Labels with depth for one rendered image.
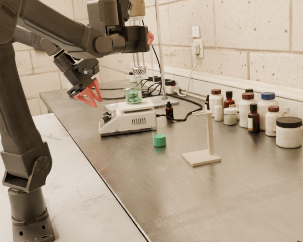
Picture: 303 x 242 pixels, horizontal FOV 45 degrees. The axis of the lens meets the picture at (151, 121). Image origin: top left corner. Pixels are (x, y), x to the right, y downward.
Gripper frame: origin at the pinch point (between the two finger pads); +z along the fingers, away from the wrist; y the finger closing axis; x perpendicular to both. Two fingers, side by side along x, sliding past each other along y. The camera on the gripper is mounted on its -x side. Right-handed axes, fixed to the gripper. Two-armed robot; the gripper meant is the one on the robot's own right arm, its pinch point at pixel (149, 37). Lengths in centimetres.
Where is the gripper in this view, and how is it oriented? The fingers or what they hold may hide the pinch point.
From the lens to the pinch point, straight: 105.0
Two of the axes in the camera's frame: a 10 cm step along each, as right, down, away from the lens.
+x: 0.9, 9.6, 2.5
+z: 5.6, -2.5, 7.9
